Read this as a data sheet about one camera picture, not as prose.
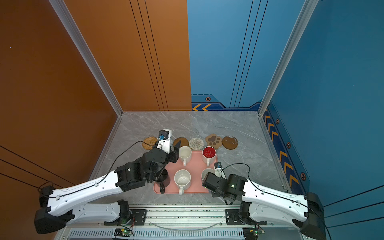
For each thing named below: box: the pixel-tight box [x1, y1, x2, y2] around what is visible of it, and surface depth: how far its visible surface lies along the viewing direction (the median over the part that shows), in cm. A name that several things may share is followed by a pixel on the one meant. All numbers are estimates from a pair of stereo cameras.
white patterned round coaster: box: [188, 137, 205, 151], surface depth 102 cm
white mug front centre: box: [174, 169, 192, 196], surface depth 81 cm
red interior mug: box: [202, 146, 217, 167], surface depth 89 cm
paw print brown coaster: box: [205, 134, 223, 149], surface depth 104 cm
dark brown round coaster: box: [222, 135, 239, 150], surface depth 104 cm
